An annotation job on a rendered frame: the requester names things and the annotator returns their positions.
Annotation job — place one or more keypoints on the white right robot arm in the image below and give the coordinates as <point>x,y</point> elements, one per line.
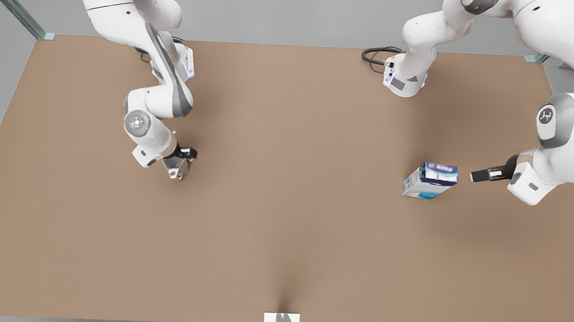
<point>150,15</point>

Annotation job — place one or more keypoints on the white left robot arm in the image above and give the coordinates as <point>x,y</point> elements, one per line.
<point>571,135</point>

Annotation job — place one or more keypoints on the blue and white carton box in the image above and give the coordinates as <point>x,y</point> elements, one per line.
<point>429,181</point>

